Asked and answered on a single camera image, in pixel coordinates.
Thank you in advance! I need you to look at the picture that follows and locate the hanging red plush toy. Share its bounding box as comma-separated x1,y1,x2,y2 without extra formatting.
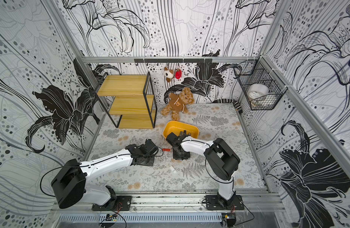
175,69,182,79

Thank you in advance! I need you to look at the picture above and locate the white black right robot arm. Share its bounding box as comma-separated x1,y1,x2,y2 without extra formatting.
166,133,240,201

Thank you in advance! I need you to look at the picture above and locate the hanging plush dog toy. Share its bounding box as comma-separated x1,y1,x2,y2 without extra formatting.
164,67,174,83

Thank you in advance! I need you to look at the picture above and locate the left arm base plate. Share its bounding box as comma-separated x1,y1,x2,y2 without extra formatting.
92,196,132,212

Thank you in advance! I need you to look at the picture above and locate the wooden shelf black frame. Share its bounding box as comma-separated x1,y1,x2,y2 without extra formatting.
97,72,157,129

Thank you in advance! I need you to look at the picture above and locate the small black connector box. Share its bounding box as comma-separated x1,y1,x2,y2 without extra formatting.
221,213,236,228

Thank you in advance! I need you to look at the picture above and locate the small circuit board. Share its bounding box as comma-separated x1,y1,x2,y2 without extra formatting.
105,214,118,223

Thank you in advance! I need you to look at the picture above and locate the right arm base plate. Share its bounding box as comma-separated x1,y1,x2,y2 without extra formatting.
202,195,245,211

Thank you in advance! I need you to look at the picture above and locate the yellow plastic storage box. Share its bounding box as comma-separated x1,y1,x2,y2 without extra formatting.
163,121,199,138

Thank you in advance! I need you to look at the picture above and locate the striped black white plush tail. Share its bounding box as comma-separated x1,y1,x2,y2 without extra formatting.
213,98,243,114

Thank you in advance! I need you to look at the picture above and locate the black hook rail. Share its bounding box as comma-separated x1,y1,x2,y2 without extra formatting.
134,58,213,63

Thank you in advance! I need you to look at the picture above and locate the white tape roll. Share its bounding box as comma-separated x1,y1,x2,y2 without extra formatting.
247,84,270,100

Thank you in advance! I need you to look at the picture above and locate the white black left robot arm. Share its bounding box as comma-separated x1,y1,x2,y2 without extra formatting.
51,139,159,211

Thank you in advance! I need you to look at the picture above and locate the black wire basket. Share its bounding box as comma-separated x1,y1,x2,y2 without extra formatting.
233,60,284,111

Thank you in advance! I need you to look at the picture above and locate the brown teddy bear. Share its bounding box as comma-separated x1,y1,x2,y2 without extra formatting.
161,87,194,121

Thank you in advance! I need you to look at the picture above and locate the white usb flash drive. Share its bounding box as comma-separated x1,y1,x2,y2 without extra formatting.
170,166,177,174

